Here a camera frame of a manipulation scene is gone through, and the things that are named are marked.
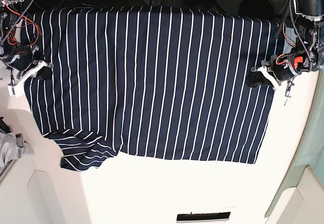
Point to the grey cloth pile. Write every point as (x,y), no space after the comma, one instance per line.
(13,146)

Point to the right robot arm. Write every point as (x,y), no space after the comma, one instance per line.
(12,20)

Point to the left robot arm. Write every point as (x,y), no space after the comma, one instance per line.
(302,28)

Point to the green fabric at right edge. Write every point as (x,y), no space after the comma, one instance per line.
(309,153)

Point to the navy white striped t-shirt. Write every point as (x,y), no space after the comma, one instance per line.
(158,82)

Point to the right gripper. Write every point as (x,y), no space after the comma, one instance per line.
(24,62)

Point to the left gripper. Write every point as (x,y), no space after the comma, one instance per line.
(281,68)

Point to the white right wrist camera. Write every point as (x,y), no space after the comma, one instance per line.
(16,90)

